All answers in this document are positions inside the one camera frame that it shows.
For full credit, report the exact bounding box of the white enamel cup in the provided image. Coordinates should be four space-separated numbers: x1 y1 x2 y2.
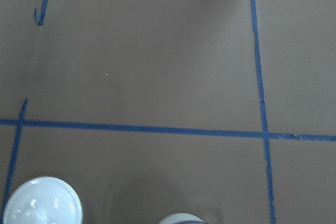
159 213 205 224

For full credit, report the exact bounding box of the brown cardboard table mat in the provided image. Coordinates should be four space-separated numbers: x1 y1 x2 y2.
1 0 335 223

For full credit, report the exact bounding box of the white cup lid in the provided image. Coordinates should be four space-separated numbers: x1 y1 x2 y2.
2 176 83 224

